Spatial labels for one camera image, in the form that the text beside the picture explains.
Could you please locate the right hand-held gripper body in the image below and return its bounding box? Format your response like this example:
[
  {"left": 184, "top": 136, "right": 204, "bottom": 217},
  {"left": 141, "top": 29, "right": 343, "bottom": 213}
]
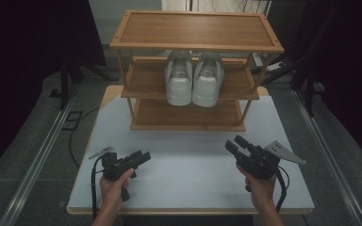
[{"left": 235, "top": 139, "right": 307, "bottom": 193}]

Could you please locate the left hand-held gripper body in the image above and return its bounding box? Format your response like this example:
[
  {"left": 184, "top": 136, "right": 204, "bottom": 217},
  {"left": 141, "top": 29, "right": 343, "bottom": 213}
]
[{"left": 88, "top": 145, "right": 139, "bottom": 202}]

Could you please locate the white sneaker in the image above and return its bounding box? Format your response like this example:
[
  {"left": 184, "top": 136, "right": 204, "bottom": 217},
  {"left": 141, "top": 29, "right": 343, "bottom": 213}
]
[
  {"left": 164, "top": 50, "right": 194, "bottom": 107},
  {"left": 191, "top": 50, "right": 226, "bottom": 108}
]

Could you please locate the wooden three-tier shoe rack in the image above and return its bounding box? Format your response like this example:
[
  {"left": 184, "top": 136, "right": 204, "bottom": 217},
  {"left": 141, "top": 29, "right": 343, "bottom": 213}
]
[{"left": 109, "top": 8, "right": 286, "bottom": 133}]

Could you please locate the person's left hand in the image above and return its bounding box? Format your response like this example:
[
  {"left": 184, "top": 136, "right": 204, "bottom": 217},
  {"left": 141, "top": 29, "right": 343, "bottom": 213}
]
[{"left": 99, "top": 167, "right": 137, "bottom": 216}]

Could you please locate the person's right hand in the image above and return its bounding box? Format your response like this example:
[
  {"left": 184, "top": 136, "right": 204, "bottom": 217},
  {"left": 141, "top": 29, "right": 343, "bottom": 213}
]
[{"left": 236, "top": 165, "right": 278, "bottom": 213}]

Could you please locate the white table mat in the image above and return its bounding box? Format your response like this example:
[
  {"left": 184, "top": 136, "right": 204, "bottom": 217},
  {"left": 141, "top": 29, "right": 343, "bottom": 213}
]
[{"left": 66, "top": 94, "right": 316, "bottom": 211}]

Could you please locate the white power strip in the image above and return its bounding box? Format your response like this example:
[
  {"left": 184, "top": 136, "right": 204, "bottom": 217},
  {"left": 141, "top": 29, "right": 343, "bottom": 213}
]
[{"left": 252, "top": 52, "right": 287, "bottom": 73}]

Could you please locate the black metal stand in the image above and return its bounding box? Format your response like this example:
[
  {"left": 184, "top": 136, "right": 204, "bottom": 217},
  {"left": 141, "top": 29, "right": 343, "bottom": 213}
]
[
  {"left": 49, "top": 53, "right": 121, "bottom": 111},
  {"left": 259, "top": 40, "right": 326, "bottom": 118}
]

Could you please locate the dark curtain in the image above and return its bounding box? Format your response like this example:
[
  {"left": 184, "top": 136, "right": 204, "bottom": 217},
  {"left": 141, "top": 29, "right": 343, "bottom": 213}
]
[
  {"left": 0, "top": 0, "right": 107, "bottom": 182},
  {"left": 265, "top": 0, "right": 362, "bottom": 177}
]

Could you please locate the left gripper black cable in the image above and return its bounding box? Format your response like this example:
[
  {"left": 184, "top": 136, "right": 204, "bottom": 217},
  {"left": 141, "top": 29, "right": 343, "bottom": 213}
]
[{"left": 90, "top": 154, "right": 106, "bottom": 221}]

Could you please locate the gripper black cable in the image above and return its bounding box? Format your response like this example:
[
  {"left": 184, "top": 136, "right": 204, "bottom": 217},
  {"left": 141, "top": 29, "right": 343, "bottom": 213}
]
[
  {"left": 273, "top": 165, "right": 291, "bottom": 214},
  {"left": 90, "top": 154, "right": 106, "bottom": 221}
]

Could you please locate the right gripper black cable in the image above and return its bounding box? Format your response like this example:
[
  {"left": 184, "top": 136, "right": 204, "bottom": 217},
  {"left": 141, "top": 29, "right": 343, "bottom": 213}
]
[{"left": 273, "top": 165, "right": 291, "bottom": 214}]

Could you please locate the black floor cable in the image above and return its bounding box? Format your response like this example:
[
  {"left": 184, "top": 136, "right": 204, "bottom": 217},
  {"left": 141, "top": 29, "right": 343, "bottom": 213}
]
[{"left": 68, "top": 106, "right": 101, "bottom": 169}]

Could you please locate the black floor socket frame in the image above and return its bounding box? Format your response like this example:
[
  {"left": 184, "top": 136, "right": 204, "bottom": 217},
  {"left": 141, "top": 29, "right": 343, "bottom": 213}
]
[{"left": 61, "top": 109, "right": 84, "bottom": 132}]

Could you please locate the metal floor rail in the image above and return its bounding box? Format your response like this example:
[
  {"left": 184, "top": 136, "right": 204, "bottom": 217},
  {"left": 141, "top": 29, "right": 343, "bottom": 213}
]
[
  {"left": 289, "top": 89, "right": 362, "bottom": 226},
  {"left": 0, "top": 86, "right": 82, "bottom": 226}
]

